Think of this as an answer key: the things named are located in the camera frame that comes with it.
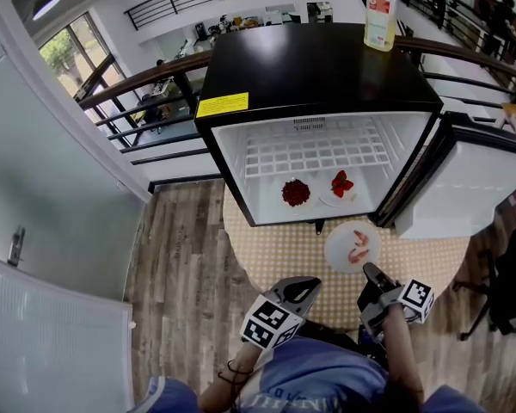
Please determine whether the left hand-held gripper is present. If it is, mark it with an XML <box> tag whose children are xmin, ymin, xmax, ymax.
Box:
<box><xmin>239</xmin><ymin>276</ymin><xmax>323</xmax><ymax>351</ymax></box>

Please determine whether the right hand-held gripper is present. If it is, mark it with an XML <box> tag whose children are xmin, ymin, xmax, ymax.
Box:
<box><xmin>356</xmin><ymin>262</ymin><xmax>435</xmax><ymax>340</ymax></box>

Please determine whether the white round plate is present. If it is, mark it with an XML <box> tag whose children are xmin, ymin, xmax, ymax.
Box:
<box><xmin>317</xmin><ymin>172</ymin><xmax>360</xmax><ymax>209</ymax></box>
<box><xmin>277</xmin><ymin>174</ymin><xmax>317</xmax><ymax>213</ymax></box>
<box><xmin>324</xmin><ymin>221</ymin><xmax>383</xmax><ymax>274</ymax></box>

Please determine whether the black mini fridge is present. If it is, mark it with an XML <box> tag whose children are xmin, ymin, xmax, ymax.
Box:
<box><xmin>193</xmin><ymin>22</ymin><xmax>516</xmax><ymax>241</ymax></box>

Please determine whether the person's left forearm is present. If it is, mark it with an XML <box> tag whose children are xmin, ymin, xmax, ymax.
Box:
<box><xmin>197</xmin><ymin>344</ymin><xmax>263</xmax><ymax>410</ymax></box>

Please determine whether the person's right forearm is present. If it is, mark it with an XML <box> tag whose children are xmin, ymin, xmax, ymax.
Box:
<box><xmin>384</xmin><ymin>305</ymin><xmax>425</xmax><ymax>404</ymax></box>

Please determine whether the yellow dotted tablecloth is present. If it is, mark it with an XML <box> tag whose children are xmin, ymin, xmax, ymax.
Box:
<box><xmin>222</xmin><ymin>182</ymin><xmax>472</xmax><ymax>330</ymax></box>

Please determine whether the person's blue shirt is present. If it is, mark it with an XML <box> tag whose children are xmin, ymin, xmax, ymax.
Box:
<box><xmin>128</xmin><ymin>336</ymin><xmax>487</xmax><ymax>413</ymax></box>

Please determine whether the black wrist band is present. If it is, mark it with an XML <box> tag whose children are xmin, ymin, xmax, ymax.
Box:
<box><xmin>218</xmin><ymin>359</ymin><xmax>254</xmax><ymax>382</ymax></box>

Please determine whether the yellow warning sticker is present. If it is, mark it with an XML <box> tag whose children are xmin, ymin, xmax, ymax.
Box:
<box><xmin>196</xmin><ymin>92</ymin><xmax>249</xmax><ymax>119</ymax></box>

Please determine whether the ribbed glass door panel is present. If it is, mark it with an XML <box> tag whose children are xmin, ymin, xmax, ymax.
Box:
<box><xmin>0</xmin><ymin>251</ymin><xmax>134</xmax><ymax>413</ymax></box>

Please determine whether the clear bottle of yellow liquid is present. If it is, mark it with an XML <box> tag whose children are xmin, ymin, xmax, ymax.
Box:
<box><xmin>363</xmin><ymin>0</ymin><xmax>400</xmax><ymax>53</ymax></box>

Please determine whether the wooden-topped black railing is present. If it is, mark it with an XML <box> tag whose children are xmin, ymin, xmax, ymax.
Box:
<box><xmin>77</xmin><ymin>34</ymin><xmax>516</xmax><ymax>154</ymax></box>

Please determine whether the frosted glass door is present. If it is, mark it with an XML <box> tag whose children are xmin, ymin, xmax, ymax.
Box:
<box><xmin>0</xmin><ymin>53</ymin><xmax>151</xmax><ymax>303</ymax></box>

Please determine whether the dark framed window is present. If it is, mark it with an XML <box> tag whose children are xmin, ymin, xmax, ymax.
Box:
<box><xmin>38</xmin><ymin>13</ymin><xmax>128</xmax><ymax>102</ymax></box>

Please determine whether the round pendant lamp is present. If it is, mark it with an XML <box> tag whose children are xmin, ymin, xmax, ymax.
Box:
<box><xmin>31</xmin><ymin>0</ymin><xmax>64</xmax><ymax>22</ymax></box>

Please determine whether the white wire fridge shelf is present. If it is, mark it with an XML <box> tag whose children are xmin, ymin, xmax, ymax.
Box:
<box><xmin>244</xmin><ymin>122</ymin><xmax>390</xmax><ymax>176</ymax></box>

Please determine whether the metal door handle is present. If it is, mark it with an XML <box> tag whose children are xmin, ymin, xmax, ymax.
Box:
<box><xmin>7</xmin><ymin>225</ymin><xmax>27</xmax><ymax>268</ymax></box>

